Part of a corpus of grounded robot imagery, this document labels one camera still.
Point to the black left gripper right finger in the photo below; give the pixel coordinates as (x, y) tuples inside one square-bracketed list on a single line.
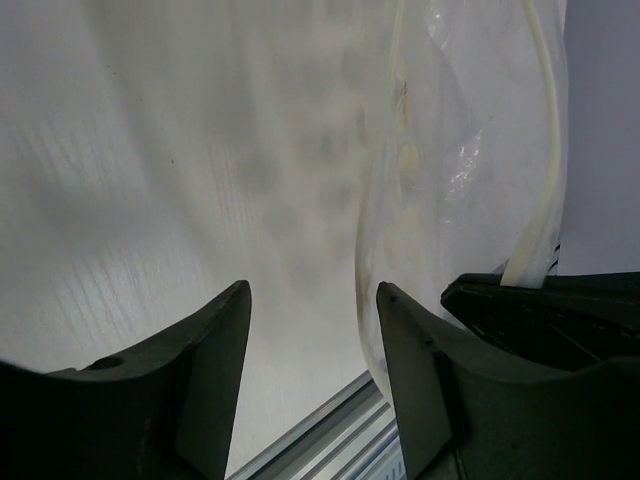
[(468, 410)]

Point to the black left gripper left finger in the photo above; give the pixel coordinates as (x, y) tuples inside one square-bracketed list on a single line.
[(161, 409)]

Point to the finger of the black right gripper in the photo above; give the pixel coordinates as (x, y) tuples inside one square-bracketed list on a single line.
[(570, 323)]

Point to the clear zip top bag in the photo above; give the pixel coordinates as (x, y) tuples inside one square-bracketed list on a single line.
[(468, 154)]

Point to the aluminium front rail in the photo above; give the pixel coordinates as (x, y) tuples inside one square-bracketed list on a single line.
[(353, 435)]

